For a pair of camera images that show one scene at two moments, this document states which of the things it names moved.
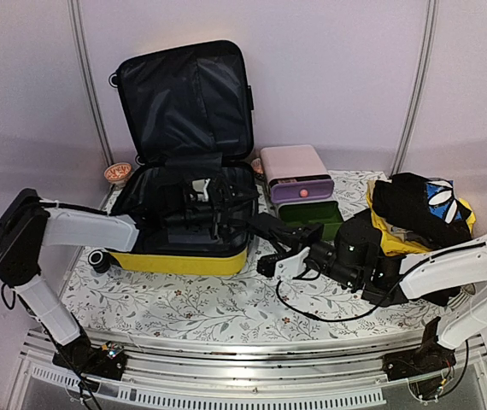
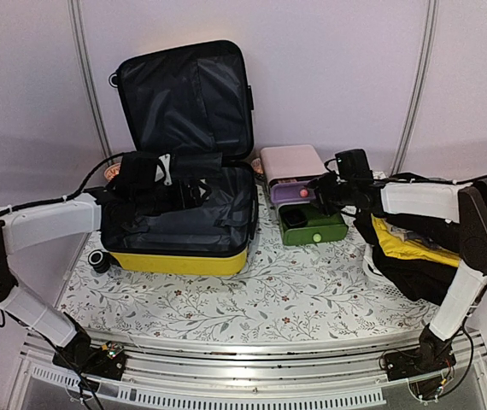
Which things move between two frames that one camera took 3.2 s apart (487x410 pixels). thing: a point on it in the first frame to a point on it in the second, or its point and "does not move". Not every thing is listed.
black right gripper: [301, 235] to [322, 181]
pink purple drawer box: [294, 174] does not move
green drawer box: [326, 213] does not move
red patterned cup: [117, 173] does not move
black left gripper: [220, 208] to [181, 201]
